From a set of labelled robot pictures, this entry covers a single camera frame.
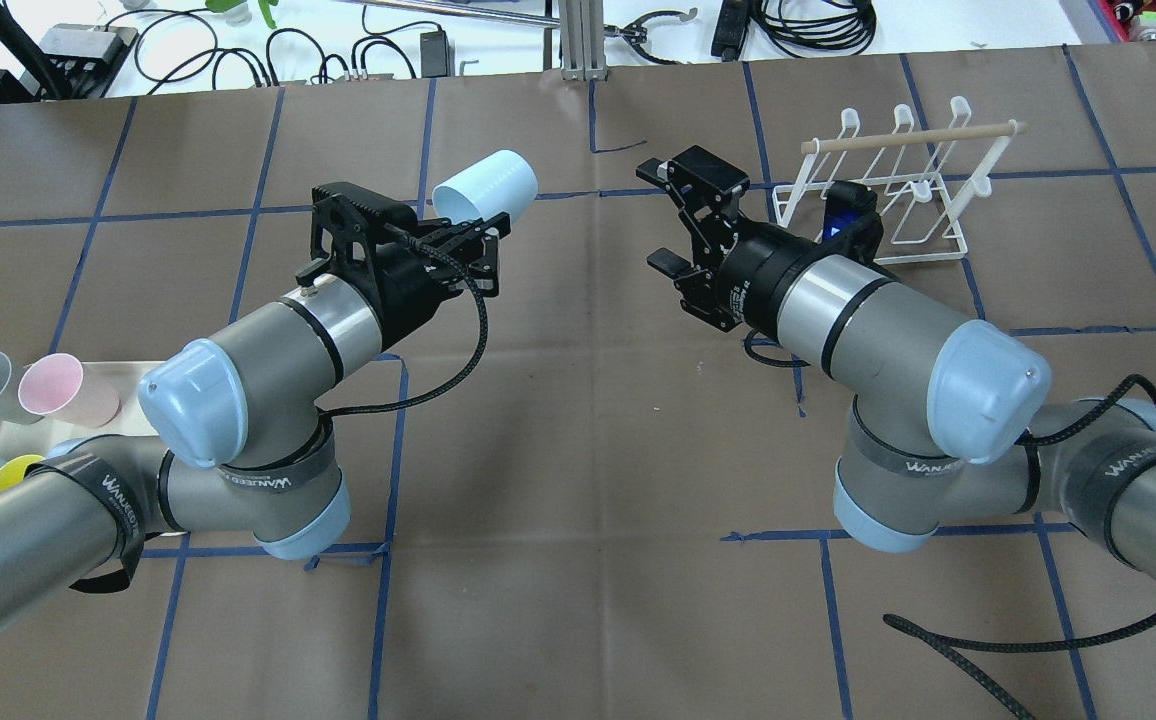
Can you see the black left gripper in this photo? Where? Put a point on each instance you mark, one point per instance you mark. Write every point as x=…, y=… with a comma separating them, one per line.
x=406, y=284

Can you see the pink cup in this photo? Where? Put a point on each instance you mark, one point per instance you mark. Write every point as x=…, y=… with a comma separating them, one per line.
x=60, y=387

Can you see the white wire cup rack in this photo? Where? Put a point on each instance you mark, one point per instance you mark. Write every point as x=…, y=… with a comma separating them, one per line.
x=924, y=178

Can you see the green handled reacher grabber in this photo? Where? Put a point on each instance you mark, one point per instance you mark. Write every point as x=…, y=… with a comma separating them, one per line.
x=467, y=11

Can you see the black power adapter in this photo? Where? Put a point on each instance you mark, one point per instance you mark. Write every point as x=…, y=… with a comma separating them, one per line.
x=437, y=57

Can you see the yellow cup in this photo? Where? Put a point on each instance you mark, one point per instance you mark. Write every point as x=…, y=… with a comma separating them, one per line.
x=15, y=470

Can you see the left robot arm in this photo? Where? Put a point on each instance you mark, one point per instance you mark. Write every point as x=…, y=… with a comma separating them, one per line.
x=239, y=440

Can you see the light blue cup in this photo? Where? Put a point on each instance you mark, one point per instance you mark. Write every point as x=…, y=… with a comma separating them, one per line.
x=503, y=181

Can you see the cream plastic tray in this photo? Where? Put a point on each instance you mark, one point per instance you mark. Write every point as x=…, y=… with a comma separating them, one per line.
x=41, y=437

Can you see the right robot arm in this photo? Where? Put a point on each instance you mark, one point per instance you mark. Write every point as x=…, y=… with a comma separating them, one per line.
x=949, y=418

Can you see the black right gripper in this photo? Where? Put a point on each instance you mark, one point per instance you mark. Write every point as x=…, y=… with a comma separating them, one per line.
x=760, y=277

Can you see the aluminium frame post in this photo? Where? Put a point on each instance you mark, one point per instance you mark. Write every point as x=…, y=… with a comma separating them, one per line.
x=582, y=31

